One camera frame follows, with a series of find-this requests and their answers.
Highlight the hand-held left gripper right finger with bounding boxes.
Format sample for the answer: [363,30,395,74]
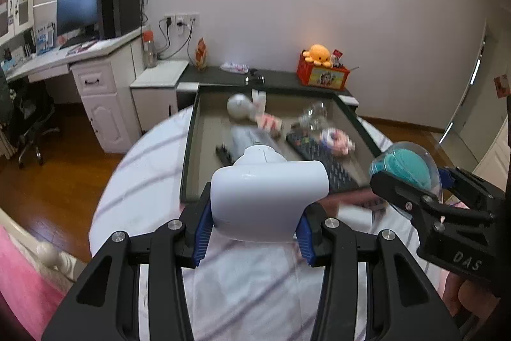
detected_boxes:
[295,201,460,341]

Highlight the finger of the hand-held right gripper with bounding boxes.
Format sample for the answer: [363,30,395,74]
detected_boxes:
[438,166,506,213]
[370,169,442,224]

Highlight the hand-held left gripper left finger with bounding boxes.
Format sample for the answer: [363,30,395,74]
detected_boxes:
[41,181,212,341]

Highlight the teal ball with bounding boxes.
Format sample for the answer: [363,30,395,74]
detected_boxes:
[369,141,444,222]

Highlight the white plastic device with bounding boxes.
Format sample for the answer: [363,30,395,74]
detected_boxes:
[210,145,330,244]

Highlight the black hair clip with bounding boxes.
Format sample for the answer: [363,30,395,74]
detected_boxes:
[216,143,235,167]

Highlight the pink doll toy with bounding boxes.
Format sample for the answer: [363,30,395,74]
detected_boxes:
[319,127,356,157]

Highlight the black remote control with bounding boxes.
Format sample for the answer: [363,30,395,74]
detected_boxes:
[286,131,360,195]

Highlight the pink storage box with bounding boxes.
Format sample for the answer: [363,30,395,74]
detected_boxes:
[179,85,386,206]

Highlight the clear plastic container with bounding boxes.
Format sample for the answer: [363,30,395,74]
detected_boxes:
[299,101,330,132]

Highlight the white plush bunny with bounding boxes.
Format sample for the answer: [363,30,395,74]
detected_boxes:
[226,89,285,135]

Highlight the person's right hand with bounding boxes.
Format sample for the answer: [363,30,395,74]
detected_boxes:
[442,271,502,320]

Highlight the small white block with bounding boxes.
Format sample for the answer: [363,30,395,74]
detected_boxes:
[339,203,374,230]

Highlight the round table with striped cloth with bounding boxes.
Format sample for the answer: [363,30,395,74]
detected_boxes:
[88,107,452,341]

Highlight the white door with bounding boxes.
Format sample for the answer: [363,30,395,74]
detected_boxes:
[439,19,511,182]

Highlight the red toy box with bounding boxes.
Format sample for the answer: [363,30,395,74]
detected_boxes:
[296,53,351,91]

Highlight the white side cabinet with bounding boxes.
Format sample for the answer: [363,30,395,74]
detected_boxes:
[130,60,189,135]

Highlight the orange octopus plush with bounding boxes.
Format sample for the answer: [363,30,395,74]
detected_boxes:
[302,44,332,67]

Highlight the small black item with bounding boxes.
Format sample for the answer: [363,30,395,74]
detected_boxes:
[245,69,266,86]

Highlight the tissue pack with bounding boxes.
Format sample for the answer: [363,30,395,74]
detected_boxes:
[219,61,249,75]

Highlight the white desk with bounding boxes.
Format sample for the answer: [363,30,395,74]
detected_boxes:
[0,25,145,155]

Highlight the red figurine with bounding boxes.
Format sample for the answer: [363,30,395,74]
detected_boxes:
[194,37,209,70]

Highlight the pink bed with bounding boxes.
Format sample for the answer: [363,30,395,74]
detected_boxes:
[0,225,67,341]

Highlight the bottle with orange cap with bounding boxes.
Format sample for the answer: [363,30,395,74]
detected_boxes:
[142,30,157,68]

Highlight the black office chair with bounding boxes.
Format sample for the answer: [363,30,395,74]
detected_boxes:
[7,79,61,168]

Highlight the black computer tower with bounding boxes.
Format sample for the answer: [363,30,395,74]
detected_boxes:
[97,0,143,40]

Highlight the grey jacket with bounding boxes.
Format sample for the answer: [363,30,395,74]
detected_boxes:
[0,65,12,128]

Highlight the blue printed box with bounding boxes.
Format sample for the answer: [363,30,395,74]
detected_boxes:
[35,22,55,54]

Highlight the black computer monitor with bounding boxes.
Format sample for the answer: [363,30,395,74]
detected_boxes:
[56,0,105,40]

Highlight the white hutch cabinet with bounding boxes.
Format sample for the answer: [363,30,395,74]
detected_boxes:
[0,0,36,47]

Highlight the white bed frame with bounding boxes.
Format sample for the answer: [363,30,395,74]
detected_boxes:
[0,207,87,283]

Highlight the wall power outlets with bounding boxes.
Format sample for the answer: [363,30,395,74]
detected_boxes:
[165,11,201,26]

